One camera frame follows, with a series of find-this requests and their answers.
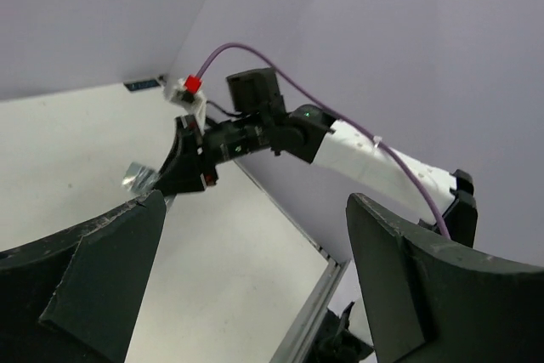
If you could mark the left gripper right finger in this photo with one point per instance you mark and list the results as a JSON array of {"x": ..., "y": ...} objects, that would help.
[{"x": 430, "y": 299}]

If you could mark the aluminium right rail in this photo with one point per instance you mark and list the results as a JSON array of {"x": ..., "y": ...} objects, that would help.
[{"x": 250, "y": 277}]

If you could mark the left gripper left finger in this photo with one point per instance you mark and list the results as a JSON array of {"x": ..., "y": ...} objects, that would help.
[{"x": 75, "y": 295}]

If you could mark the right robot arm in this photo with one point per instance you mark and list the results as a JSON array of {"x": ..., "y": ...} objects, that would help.
[{"x": 314, "y": 135}]

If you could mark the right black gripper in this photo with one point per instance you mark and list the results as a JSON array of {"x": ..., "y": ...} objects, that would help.
[{"x": 188, "y": 167}]

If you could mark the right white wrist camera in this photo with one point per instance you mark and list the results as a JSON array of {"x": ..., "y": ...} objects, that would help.
[{"x": 186, "y": 92}]

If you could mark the blue table label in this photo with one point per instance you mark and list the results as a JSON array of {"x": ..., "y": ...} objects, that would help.
[{"x": 141, "y": 85}]

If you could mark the silver grey sachet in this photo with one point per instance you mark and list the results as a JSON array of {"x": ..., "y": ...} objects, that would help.
[{"x": 139, "y": 178}]

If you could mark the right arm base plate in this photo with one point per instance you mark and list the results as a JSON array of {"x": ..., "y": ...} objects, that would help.
[{"x": 334, "y": 343}]

